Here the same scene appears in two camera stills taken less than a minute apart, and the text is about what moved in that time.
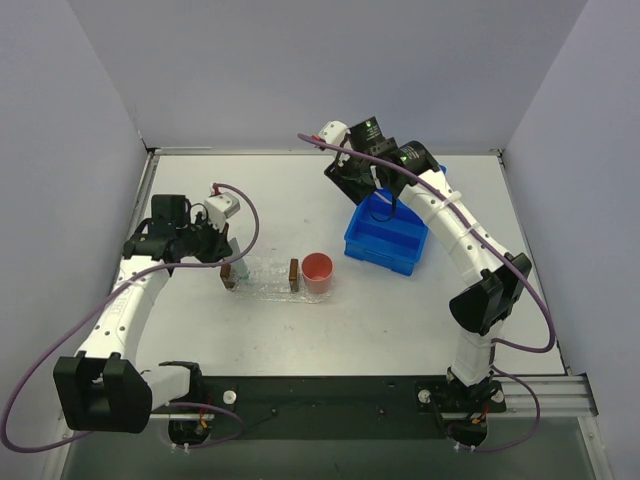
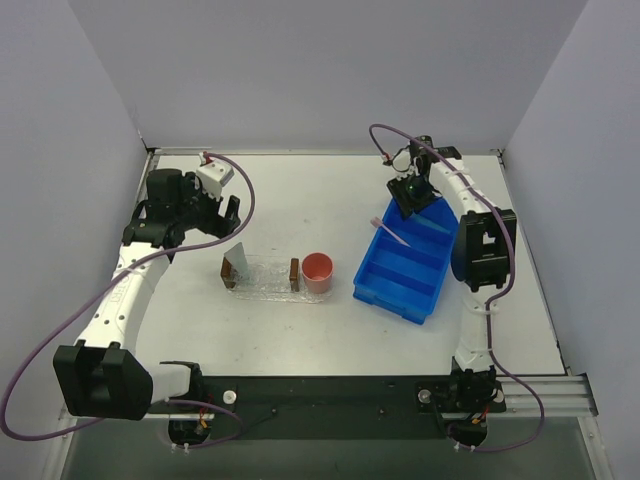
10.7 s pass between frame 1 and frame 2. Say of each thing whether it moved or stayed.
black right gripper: moved
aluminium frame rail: stayed
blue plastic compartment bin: moved
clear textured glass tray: stayed
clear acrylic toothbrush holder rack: stayed
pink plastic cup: stayed
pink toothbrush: moved
